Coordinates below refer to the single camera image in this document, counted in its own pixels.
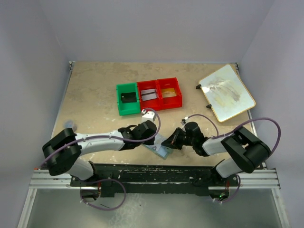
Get orange credit card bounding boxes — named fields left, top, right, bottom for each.
left=161, top=88, right=176, bottom=98

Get black card in green bin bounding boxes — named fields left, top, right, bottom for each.
left=120, top=92, right=137, bottom=104

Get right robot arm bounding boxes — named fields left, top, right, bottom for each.
left=162, top=122, right=271, bottom=178

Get right red plastic bin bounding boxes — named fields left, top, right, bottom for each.
left=156, top=77, right=182, bottom=110

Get green plastic bin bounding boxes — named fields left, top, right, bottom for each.
left=116, top=83, right=141, bottom=116

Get whiteboard with wooden frame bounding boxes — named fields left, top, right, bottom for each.
left=196, top=64, right=256, bottom=123

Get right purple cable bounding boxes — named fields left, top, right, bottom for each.
left=184, top=114, right=282, bottom=152

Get red plastic bin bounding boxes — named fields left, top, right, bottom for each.
left=156, top=77, right=182, bottom=110
left=137, top=80, right=161, bottom=111

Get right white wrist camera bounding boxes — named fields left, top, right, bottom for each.
left=181, top=116, right=189, bottom=126

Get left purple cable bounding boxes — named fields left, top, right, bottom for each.
left=40, top=108, right=162, bottom=169

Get white striped card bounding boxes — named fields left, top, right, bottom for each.
left=140, top=89, right=158, bottom=101

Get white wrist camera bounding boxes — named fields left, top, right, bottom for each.
left=141, top=109, right=156, bottom=123
left=181, top=116, right=189, bottom=126

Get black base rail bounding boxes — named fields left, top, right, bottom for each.
left=71, top=164, right=238, bottom=197

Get purple cable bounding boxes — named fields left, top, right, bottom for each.
left=40, top=108, right=162, bottom=169
left=184, top=114, right=282, bottom=152

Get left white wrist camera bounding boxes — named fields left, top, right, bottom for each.
left=141, top=109, right=156, bottom=123

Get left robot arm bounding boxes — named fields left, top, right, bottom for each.
left=42, top=120, right=158, bottom=181

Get middle red plastic bin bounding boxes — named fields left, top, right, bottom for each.
left=137, top=80, right=161, bottom=111

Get green card holder wallet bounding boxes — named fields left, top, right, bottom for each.
left=143, top=134, right=173, bottom=159

